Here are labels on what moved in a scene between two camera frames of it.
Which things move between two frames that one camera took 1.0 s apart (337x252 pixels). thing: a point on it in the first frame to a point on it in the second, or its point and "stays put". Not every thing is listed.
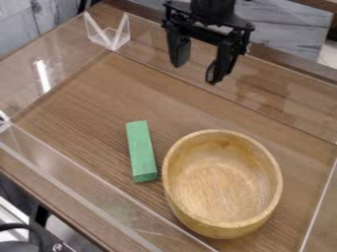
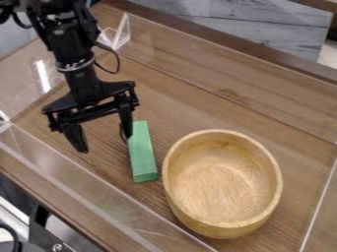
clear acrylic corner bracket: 110,38 stays put
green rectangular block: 141,152 stays put
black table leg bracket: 42,239 stays put
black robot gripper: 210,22 to 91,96
